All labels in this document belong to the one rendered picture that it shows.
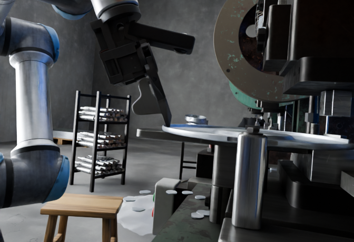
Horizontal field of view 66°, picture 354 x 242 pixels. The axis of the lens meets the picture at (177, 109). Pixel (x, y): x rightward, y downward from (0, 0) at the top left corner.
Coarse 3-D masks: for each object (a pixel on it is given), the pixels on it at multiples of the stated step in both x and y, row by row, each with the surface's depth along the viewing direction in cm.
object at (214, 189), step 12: (144, 132) 42; (156, 132) 41; (216, 144) 39; (228, 144) 38; (216, 156) 41; (228, 156) 40; (216, 168) 41; (228, 168) 40; (216, 180) 41; (228, 180) 40; (216, 192) 41; (228, 192) 41; (216, 204) 41; (216, 216) 41
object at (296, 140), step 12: (168, 132) 39; (180, 132) 36; (192, 132) 34; (204, 132) 43; (216, 132) 43; (228, 132) 41; (240, 132) 40; (264, 132) 46; (276, 132) 56; (288, 132) 55; (288, 144) 30; (300, 144) 30; (312, 144) 30; (324, 144) 31; (336, 144) 31; (348, 144) 33
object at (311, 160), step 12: (300, 156) 43; (312, 156) 35; (324, 156) 35; (336, 156) 35; (348, 156) 34; (300, 168) 42; (312, 168) 35; (324, 168) 35; (336, 168) 35; (348, 168) 34; (312, 180) 35; (324, 180) 35; (336, 180) 34
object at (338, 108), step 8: (328, 96) 40; (336, 96) 39; (344, 96) 39; (320, 104) 43; (328, 104) 40; (336, 104) 39; (344, 104) 39; (320, 112) 43; (328, 112) 40; (336, 112) 39; (344, 112) 39
